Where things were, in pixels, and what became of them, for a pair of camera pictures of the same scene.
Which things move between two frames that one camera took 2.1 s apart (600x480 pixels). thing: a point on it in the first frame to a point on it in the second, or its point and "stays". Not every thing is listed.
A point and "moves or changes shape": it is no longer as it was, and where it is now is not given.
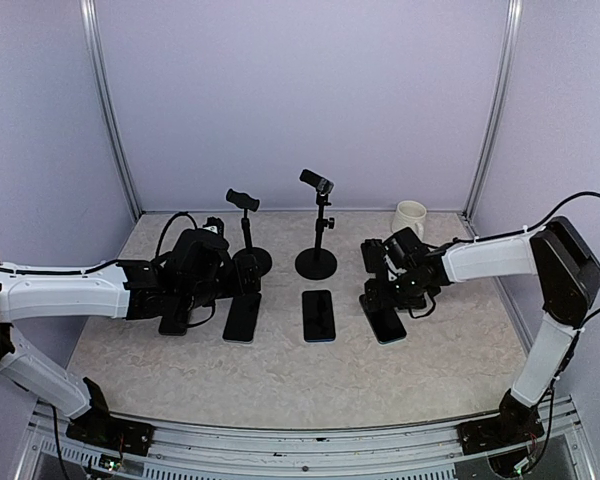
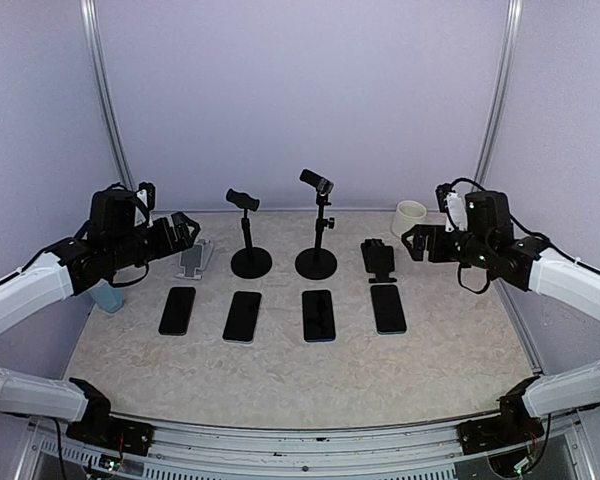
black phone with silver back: (240, 325) stays
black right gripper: (385, 299) to (422, 231)
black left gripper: (252, 277) to (168, 245)
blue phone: (318, 316) stays
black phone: (176, 321) stays
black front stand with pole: (317, 263) stays
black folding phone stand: (374, 253) stays
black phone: (386, 324) moves or changes shape
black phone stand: (246, 202) stays
